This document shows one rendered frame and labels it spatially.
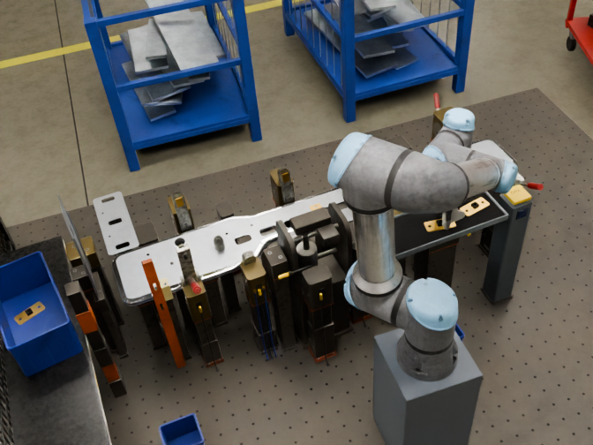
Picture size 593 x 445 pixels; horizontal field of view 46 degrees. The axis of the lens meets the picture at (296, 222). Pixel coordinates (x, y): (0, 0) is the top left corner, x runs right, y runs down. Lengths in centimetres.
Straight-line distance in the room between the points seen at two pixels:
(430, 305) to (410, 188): 39
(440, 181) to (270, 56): 377
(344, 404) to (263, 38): 350
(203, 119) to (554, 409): 267
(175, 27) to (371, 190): 318
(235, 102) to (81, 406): 268
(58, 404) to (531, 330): 144
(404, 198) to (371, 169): 8
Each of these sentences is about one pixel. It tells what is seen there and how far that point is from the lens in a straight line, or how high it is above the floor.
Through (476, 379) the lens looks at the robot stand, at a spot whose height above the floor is 109.
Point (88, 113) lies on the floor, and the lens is 474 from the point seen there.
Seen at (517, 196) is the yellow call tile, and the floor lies 116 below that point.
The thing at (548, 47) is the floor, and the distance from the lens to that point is 510.
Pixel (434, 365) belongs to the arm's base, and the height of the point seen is 115.
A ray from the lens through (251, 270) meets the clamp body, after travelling 200.
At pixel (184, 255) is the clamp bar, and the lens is 190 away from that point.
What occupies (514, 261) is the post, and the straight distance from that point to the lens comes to 229.
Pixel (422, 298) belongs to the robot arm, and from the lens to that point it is 158.
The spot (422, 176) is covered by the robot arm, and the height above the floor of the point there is 173.
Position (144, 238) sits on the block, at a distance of 230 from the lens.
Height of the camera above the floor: 256
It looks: 45 degrees down
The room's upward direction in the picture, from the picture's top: 6 degrees counter-clockwise
